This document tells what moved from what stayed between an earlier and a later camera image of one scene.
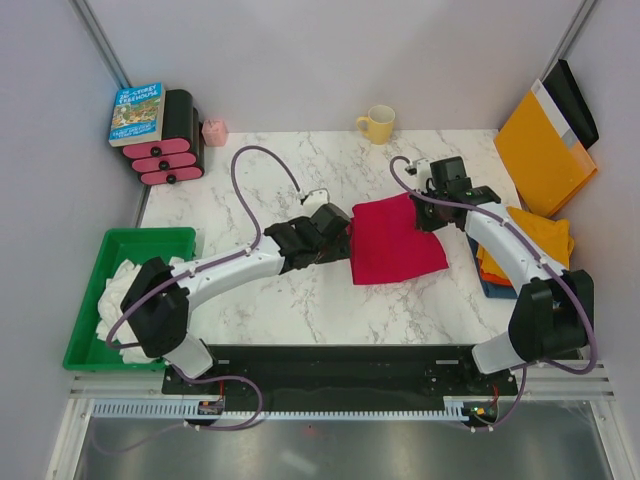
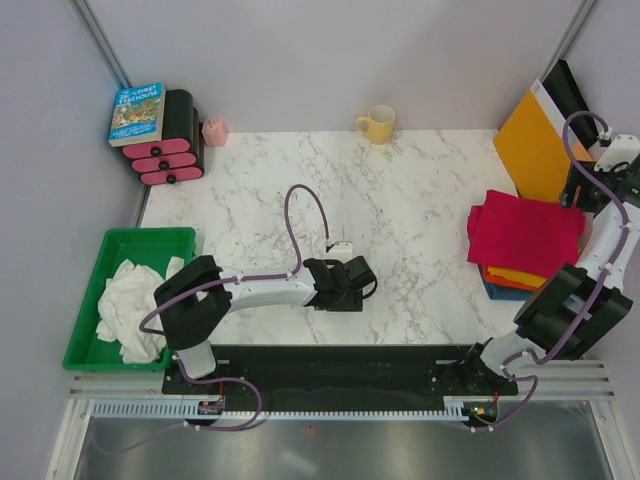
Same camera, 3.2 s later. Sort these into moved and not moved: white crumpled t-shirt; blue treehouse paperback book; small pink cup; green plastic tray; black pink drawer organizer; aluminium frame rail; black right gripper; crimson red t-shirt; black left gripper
Moved: crimson red t-shirt; black left gripper; black right gripper
Not moved: white crumpled t-shirt; green plastic tray; aluminium frame rail; blue treehouse paperback book; black pink drawer organizer; small pink cup
